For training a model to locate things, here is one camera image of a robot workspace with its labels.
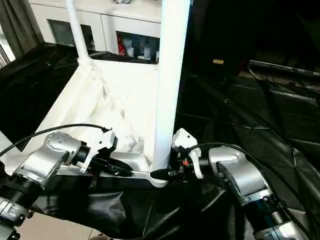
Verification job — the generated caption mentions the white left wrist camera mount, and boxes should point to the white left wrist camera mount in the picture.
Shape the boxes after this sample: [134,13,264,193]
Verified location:
[79,127,119,174]

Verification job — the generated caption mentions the white plastic table top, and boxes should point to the white plastic table top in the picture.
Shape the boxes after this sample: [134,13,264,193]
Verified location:
[4,58,170,189]

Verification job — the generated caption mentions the grey-brown curtain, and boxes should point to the grey-brown curtain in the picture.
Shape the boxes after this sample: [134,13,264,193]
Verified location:
[0,0,45,64]

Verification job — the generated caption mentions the red box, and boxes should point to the red box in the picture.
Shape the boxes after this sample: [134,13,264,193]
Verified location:
[116,35,126,58]

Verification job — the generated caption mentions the dark horizontal metal rail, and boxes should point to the dark horizontal metal rail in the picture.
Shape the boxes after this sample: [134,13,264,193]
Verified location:
[248,59,320,76]

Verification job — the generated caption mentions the black plastic mat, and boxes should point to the black plastic mat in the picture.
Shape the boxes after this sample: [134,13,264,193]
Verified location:
[0,42,320,240]

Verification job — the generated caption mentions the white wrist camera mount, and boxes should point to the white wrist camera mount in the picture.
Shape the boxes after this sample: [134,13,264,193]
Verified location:
[79,127,119,174]
[171,127,203,180]

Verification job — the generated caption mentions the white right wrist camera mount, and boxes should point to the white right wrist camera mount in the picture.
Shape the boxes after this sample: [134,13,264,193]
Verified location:
[171,127,203,180]

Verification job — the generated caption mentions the white glass-door cabinet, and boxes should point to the white glass-door cabinet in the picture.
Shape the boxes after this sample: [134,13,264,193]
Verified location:
[28,0,166,64]

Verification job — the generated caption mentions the dark rounded robot foot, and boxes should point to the dark rounded robot foot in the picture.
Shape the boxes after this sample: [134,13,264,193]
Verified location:
[91,233,114,240]

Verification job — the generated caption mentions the large black box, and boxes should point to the large black box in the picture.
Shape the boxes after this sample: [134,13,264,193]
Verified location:
[184,0,320,76]

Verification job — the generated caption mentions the white plastic table leg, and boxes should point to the white plastic table leg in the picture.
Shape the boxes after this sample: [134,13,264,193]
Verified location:
[152,0,195,176]
[64,0,98,73]
[0,130,13,155]

